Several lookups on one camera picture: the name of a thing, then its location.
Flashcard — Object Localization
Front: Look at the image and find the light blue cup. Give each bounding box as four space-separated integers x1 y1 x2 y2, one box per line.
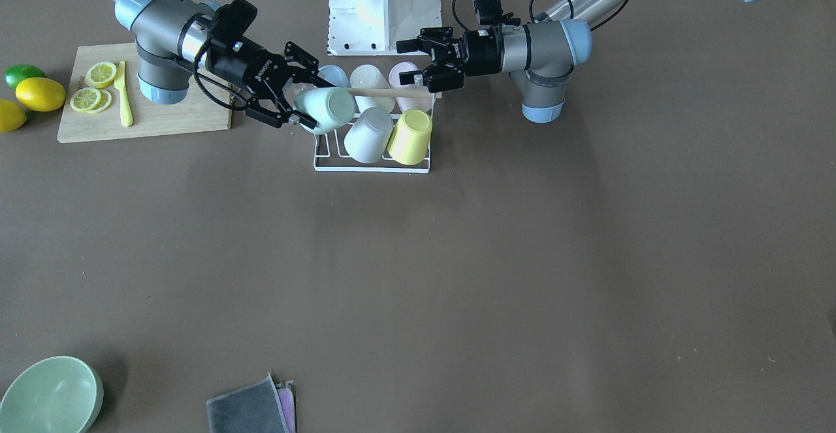
317 65 351 88

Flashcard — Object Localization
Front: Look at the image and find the white wire cup holder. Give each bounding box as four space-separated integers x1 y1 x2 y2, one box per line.
313 61 440 174

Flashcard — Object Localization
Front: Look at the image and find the pink plastic cup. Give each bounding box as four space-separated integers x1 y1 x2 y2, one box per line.
389 61 433 112

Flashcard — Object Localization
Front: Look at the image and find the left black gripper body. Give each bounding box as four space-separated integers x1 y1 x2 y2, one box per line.
418 25 504 93

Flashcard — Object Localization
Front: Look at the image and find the green lime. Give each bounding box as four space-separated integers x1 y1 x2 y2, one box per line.
4 63 46 89

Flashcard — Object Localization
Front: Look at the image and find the mint green bowl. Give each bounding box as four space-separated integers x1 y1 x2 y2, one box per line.
1 356 104 432

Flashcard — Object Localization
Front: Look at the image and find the yellow cup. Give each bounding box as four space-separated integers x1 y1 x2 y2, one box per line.
386 109 432 165

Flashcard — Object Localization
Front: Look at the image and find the wooden cutting board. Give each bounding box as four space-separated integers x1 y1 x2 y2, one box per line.
57 43 233 142

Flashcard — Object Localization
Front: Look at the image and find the grey cup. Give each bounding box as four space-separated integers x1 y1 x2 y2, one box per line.
344 108 394 163

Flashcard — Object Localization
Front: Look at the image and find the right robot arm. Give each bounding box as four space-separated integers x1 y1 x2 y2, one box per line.
113 0 327 131

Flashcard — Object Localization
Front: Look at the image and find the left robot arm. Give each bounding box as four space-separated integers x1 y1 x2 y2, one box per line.
396 0 761 123

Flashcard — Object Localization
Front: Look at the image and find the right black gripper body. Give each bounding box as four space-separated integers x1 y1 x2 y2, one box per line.
196 0 330 127

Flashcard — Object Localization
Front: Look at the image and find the grey folded cloth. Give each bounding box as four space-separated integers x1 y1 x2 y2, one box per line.
206 374 297 432

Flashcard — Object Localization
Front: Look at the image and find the lemon slice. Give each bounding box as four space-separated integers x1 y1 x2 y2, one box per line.
69 87 113 114
84 61 118 89

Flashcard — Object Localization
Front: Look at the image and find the mint green plastic cup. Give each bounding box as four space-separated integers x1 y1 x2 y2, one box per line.
295 88 355 135

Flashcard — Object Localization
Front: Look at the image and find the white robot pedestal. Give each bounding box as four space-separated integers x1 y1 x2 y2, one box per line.
327 0 442 56

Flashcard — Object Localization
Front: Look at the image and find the white cup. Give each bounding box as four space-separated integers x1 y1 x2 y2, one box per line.
349 64 395 114

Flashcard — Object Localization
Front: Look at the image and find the whole yellow lemon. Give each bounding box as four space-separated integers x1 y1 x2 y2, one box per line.
15 78 67 112

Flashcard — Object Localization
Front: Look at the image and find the yellow plastic knife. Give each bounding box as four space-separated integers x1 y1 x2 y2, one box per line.
113 60 134 127

